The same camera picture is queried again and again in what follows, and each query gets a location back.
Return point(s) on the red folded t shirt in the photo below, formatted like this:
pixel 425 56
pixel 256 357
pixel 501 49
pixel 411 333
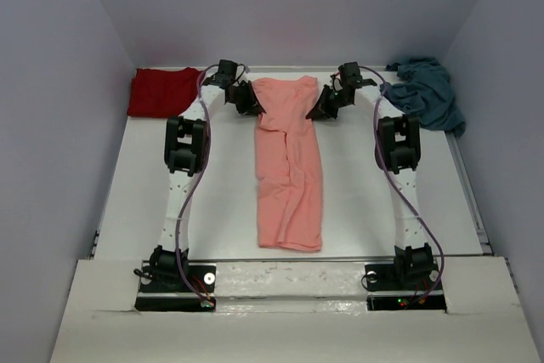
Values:
pixel 161 94

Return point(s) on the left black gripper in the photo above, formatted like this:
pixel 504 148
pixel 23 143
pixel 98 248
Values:
pixel 251 106

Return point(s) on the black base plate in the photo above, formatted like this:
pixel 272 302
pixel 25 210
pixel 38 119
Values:
pixel 172 295
pixel 385 291

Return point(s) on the pink t shirt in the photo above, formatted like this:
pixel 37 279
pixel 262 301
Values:
pixel 288 166

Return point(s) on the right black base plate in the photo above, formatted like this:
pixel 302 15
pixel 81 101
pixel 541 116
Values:
pixel 385 291

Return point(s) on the blue crumpled t shirt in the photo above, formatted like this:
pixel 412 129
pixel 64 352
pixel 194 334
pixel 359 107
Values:
pixel 424 90

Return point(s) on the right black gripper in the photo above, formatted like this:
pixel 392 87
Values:
pixel 321 110

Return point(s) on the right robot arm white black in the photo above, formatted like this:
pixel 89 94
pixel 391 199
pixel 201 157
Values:
pixel 418 257

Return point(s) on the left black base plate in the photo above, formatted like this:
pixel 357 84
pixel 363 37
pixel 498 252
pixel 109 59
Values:
pixel 172 295

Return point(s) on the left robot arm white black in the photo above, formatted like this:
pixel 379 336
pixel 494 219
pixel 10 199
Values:
pixel 187 149

